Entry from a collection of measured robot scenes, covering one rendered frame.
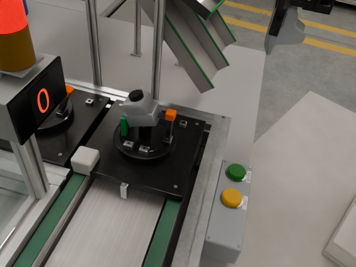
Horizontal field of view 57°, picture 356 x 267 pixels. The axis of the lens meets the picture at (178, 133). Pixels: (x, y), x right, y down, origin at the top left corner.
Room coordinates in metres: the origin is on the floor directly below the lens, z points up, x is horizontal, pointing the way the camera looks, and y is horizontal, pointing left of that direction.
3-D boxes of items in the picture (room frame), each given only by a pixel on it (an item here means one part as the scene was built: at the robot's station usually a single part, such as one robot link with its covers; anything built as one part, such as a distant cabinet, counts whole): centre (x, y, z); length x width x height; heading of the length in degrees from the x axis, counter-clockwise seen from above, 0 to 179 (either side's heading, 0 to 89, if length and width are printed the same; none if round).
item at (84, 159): (0.44, 0.19, 0.97); 0.05 x 0.05 x 0.04; 80
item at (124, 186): (0.39, 0.09, 0.95); 0.01 x 0.01 x 0.04; 80
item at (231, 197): (0.40, -0.13, 0.96); 0.04 x 0.04 x 0.02
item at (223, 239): (0.40, -0.13, 0.93); 0.21 x 0.07 x 0.06; 170
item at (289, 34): (0.51, -0.15, 1.27); 0.06 x 0.03 x 0.09; 80
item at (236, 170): (0.46, -0.14, 0.96); 0.04 x 0.04 x 0.02
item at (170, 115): (0.51, 0.03, 1.04); 0.04 x 0.02 x 0.08; 80
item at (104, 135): (0.52, 0.07, 0.96); 0.24 x 0.24 x 0.02; 80
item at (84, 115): (0.56, 0.32, 1.01); 0.24 x 0.24 x 0.13; 80
